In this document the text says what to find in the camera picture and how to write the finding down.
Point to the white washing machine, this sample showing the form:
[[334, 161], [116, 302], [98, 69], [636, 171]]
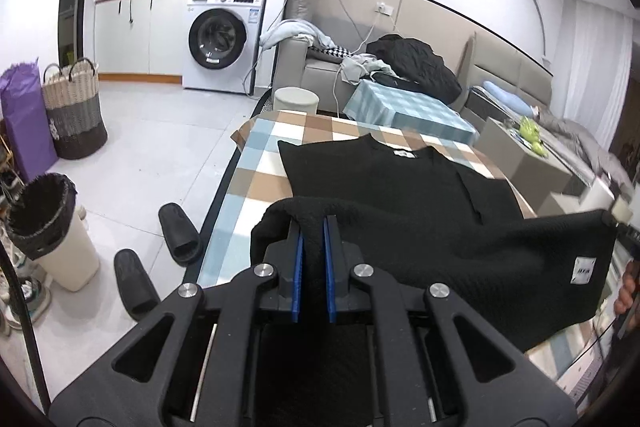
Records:
[[218, 39]]

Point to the black slipper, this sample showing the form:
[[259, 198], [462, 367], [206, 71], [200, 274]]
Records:
[[132, 282], [177, 232]]

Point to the white kitchen base cabinets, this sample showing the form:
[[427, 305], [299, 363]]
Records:
[[160, 37]]

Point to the light blue garment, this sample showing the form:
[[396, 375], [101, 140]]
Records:
[[290, 32]]

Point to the light blue pillow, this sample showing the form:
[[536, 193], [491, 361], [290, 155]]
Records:
[[507, 97]]

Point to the white wall socket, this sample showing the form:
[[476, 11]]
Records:
[[384, 9]]

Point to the person's right hand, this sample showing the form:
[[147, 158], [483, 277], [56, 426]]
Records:
[[627, 287]]

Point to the woven laundry basket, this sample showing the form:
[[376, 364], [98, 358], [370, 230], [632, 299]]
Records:
[[75, 112]]

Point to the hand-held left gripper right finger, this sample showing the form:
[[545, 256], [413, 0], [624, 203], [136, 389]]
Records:
[[330, 277]]

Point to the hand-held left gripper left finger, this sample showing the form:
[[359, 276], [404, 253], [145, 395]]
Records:
[[297, 279]]

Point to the grey sofa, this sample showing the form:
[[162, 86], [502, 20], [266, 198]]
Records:
[[320, 77]]

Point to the purple paper bag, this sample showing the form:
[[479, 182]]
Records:
[[25, 122]]

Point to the green toy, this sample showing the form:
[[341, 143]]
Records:
[[531, 134]]

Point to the white curtain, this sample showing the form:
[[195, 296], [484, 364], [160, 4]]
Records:
[[595, 67]]

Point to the brown blue checked tablecloth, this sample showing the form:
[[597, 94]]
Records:
[[260, 177]]

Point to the bed with grey bedding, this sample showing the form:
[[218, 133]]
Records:
[[575, 134]]

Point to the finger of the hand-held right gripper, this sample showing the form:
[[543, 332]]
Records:
[[609, 219]]

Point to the black white checkered pillow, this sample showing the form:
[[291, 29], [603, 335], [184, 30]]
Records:
[[332, 52]]

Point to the white bin with black bag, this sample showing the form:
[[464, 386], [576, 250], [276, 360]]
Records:
[[65, 252]]

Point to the round white stool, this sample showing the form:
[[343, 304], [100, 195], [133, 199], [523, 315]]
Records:
[[296, 101]]

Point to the white sneaker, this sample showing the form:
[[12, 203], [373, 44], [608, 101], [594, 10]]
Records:
[[27, 302]]

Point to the black knit sweater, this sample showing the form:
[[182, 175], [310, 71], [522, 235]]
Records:
[[400, 207]]

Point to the black quilted jacket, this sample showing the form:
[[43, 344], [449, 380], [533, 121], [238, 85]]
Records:
[[415, 64]]

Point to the grey garment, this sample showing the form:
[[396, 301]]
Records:
[[360, 67]]

